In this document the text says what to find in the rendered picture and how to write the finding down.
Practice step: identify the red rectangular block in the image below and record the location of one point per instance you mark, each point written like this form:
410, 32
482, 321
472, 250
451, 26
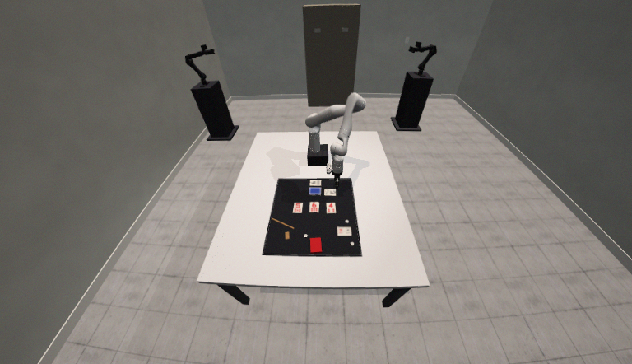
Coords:
315, 245

